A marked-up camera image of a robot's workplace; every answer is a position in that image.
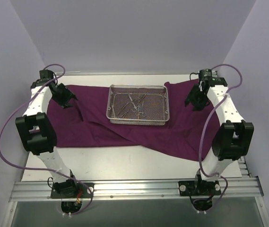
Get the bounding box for purple cloth wrap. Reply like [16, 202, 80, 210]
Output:
[47, 81, 220, 161]

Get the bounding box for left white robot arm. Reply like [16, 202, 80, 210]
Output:
[15, 69, 79, 198]

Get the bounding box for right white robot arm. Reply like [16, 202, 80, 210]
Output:
[184, 69, 254, 195]

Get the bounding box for silver surgical scissors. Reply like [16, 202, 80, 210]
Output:
[128, 94, 141, 113]

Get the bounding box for metal mesh instrument tray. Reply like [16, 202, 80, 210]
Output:
[106, 85, 170, 126]

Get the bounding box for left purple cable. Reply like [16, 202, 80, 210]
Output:
[0, 63, 95, 216]

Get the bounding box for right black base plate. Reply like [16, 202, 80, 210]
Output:
[178, 181, 221, 197]

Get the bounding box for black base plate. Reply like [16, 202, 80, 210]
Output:
[178, 181, 221, 197]
[50, 182, 95, 199]

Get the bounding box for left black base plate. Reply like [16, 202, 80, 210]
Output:
[50, 182, 95, 199]

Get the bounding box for aluminium front rail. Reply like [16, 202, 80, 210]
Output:
[9, 177, 263, 202]

